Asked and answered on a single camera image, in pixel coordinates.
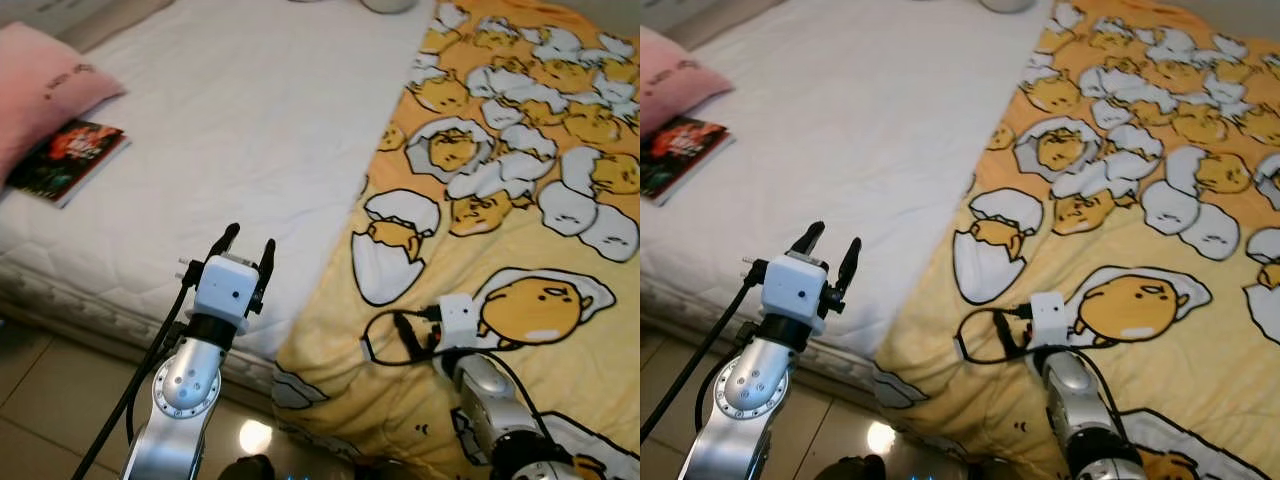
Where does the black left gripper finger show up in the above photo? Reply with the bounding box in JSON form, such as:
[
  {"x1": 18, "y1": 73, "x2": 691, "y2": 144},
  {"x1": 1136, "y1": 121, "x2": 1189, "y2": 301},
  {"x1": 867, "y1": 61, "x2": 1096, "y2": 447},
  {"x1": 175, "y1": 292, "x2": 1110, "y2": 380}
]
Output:
[
  {"x1": 256, "y1": 238, "x2": 278, "y2": 301},
  {"x1": 832, "y1": 237, "x2": 864, "y2": 316},
  {"x1": 789, "y1": 221, "x2": 827, "y2": 257},
  {"x1": 207, "y1": 222, "x2": 242, "y2": 264}
]

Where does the colourful paperback book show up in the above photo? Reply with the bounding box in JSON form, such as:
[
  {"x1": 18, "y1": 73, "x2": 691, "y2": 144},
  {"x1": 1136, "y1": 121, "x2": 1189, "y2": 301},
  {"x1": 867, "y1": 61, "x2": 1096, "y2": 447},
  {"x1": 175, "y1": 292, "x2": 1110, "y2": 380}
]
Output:
[
  {"x1": 4, "y1": 119, "x2": 131, "y2": 209},
  {"x1": 640, "y1": 114, "x2": 736, "y2": 207}
]

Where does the white quilted mattress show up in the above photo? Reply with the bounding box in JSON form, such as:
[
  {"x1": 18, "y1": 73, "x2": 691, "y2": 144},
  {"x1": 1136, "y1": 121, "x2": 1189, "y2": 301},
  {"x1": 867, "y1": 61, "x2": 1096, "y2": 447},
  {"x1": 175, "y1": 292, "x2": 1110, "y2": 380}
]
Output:
[
  {"x1": 0, "y1": 0, "x2": 443, "y2": 363},
  {"x1": 640, "y1": 0, "x2": 1058, "y2": 359}
]

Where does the yellow egg print blanket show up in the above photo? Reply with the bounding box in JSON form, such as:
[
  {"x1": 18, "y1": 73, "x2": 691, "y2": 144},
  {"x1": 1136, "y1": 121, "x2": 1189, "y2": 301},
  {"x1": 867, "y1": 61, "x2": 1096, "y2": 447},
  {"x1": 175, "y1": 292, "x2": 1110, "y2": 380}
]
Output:
[
  {"x1": 873, "y1": 0, "x2": 1280, "y2": 480},
  {"x1": 272, "y1": 0, "x2": 641, "y2": 480}
]

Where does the black left robot leg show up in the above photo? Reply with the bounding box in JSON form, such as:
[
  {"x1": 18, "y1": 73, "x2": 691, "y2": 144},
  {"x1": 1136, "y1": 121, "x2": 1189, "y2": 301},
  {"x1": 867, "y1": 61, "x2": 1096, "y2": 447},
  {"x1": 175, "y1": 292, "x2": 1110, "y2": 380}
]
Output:
[
  {"x1": 214, "y1": 454, "x2": 277, "y2": 480},
  {"x1": 813, "y1": 454, "x2": 878, "y2": 480}
]

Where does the pink pillow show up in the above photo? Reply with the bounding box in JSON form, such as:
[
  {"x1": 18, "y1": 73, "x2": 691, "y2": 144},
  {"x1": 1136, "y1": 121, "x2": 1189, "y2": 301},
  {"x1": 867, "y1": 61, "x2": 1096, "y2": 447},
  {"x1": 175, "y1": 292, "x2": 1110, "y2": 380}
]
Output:
[
  {"x1": 640, "y1": 25, "x2": 736, "y2": 141},
  {"x1": 0, "y1": 22, "x2": 128, "y2": 189}
]

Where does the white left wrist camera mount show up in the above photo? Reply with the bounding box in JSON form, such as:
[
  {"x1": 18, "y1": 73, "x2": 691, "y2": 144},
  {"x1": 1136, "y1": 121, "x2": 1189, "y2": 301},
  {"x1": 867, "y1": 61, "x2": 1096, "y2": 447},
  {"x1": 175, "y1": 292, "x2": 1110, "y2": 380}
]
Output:
[
  {"x1": 193, "y1": 254, "x2": 264, "y2": 324},
  {"x1": 759, "y1": 251, "x2": 830, "y2": 322}
]

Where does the brown bed frame edge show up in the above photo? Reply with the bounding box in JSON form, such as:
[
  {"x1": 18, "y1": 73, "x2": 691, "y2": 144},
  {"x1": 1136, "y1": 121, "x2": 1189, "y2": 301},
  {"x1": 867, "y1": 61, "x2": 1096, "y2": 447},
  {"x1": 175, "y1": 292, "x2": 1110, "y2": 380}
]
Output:
[{"x1": 0, "y1": 0, "x2": 179, "y2": 53}]

